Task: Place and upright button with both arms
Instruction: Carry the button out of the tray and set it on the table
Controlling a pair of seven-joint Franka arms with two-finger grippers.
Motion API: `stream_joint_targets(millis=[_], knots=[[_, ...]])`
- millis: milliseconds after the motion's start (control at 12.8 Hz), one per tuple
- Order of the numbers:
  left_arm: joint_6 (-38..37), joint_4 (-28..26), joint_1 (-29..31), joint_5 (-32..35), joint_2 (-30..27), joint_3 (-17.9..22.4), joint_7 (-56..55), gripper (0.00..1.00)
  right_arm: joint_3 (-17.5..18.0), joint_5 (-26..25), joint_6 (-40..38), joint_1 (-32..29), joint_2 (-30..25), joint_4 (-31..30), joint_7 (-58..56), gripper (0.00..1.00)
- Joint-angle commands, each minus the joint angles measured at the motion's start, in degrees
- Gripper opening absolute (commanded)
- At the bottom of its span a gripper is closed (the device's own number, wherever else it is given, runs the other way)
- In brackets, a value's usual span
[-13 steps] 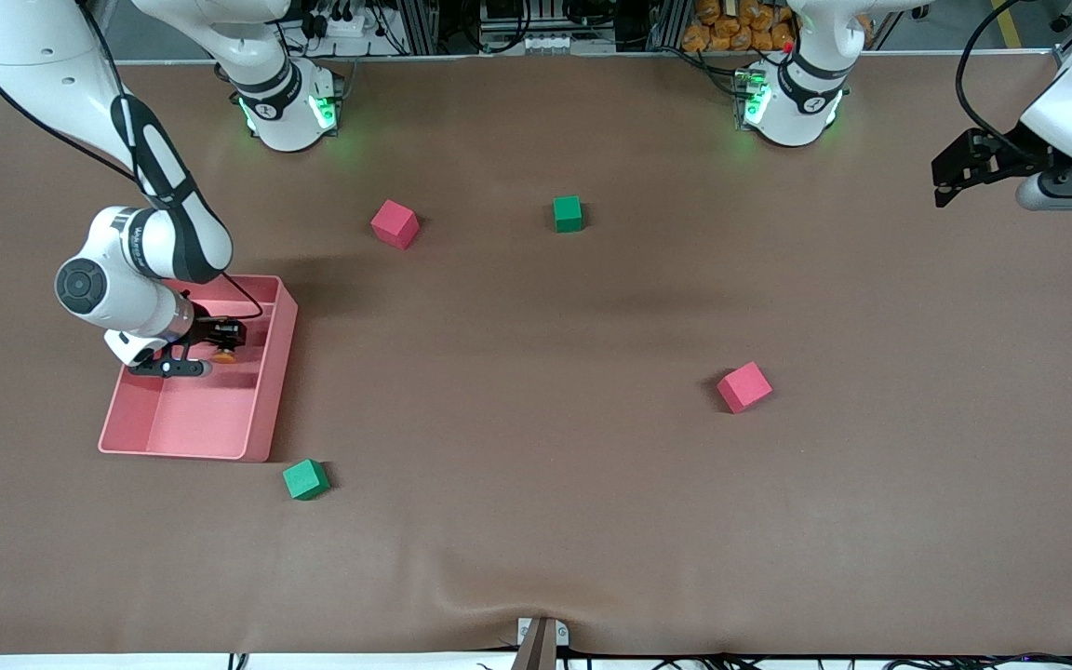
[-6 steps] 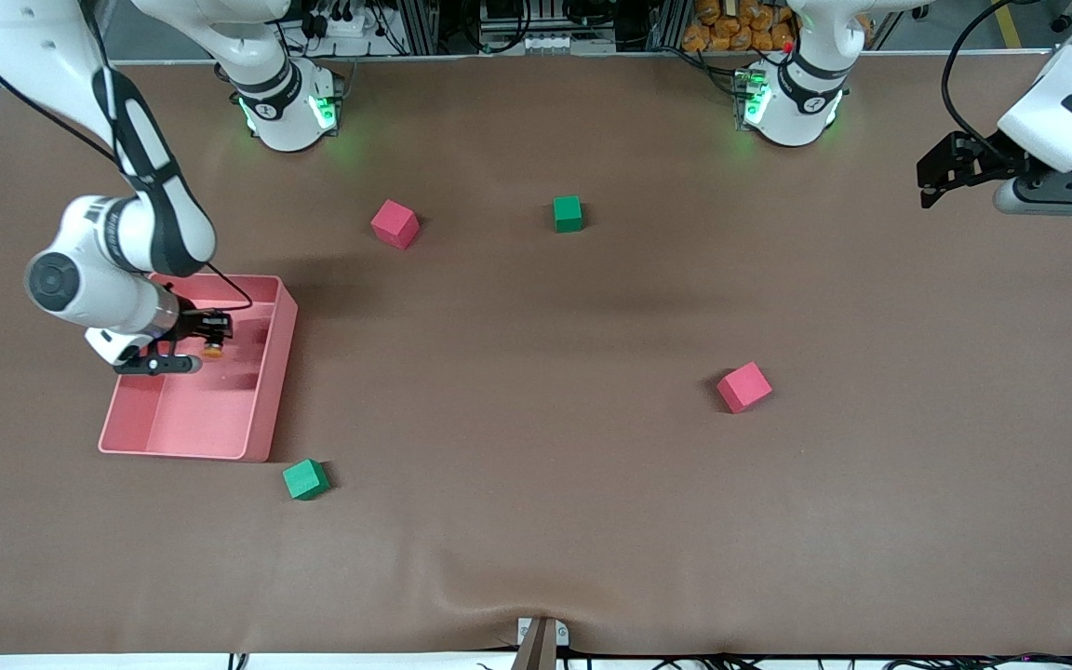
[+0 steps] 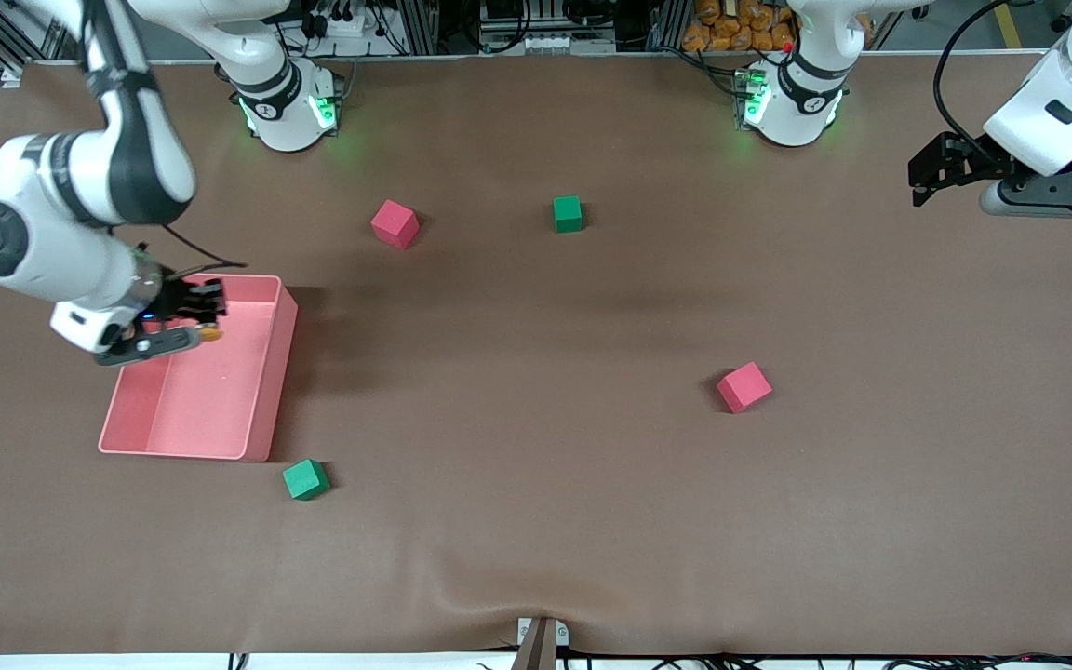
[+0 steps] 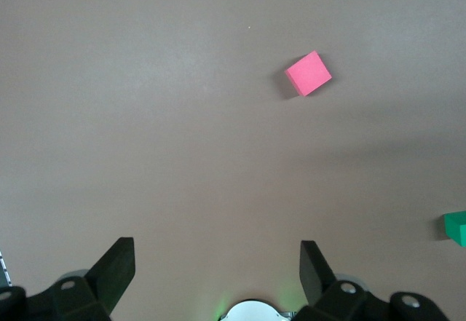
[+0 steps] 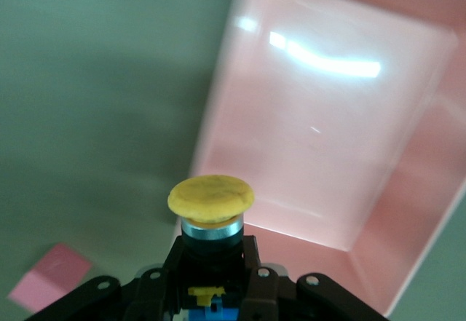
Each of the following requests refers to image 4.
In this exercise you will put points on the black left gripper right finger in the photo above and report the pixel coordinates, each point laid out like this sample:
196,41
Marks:
316,281

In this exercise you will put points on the aluminium table frame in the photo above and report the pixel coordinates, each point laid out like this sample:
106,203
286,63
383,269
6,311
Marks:
3,273

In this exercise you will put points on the green foam cube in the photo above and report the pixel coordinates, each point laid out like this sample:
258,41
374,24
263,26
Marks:
457,226

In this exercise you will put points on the red foam cube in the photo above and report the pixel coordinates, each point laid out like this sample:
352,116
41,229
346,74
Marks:
307,73

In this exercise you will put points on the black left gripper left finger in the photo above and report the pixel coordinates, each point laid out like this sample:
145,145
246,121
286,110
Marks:
109,277

